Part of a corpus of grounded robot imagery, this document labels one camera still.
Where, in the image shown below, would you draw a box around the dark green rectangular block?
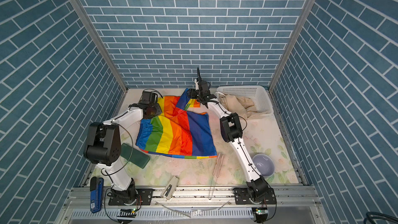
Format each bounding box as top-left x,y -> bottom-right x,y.
121,143 -> 150,169

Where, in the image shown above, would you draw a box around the blue handheld tool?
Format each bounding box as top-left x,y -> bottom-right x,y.
90,177 -> 104,213

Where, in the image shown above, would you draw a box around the rainbow striped shorts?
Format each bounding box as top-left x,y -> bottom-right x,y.
136,89 -> 217,159

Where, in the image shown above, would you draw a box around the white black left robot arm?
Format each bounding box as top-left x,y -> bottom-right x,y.
83,89 -> 163,193

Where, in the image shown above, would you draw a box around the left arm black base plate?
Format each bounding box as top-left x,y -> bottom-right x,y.
106,188 -> 153,206

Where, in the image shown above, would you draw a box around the lavender bowl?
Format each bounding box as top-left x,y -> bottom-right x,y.
252,153 -> 275,177

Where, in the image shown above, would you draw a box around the white plastic laundry basket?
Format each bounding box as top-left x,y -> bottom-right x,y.
216,85 -> 274,116

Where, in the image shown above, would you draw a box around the aluminium front rail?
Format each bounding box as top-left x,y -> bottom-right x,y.
64,184 -> 321,209

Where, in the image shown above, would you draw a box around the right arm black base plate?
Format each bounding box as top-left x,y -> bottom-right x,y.
232,187 -> 277,205

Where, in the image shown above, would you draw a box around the beige shorts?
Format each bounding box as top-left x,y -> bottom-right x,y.
218,93 -> 272,119

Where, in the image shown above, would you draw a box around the black cable bundle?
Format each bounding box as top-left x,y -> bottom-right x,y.
363,211 -> 398,224

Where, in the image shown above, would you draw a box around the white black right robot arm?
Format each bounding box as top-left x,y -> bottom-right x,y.
188,68 -> 269,201

